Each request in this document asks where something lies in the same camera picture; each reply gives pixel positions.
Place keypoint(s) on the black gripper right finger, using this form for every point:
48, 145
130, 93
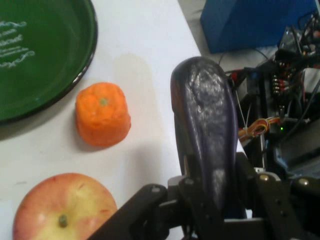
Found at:
275, 205

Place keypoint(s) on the purple toy eggplant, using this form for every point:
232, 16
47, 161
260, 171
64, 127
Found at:
210, 120

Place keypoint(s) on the blue box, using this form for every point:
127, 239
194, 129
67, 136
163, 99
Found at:
245, 22

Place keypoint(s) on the green enamel plate with lettering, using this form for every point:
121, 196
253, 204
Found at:
37, 62

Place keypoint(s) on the orange toy mandarin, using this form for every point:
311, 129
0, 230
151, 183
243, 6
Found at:
102, 117

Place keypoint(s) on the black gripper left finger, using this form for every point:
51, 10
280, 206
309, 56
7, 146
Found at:
150, 207

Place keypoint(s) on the red-yellow toy apple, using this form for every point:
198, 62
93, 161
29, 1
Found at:
62, 207

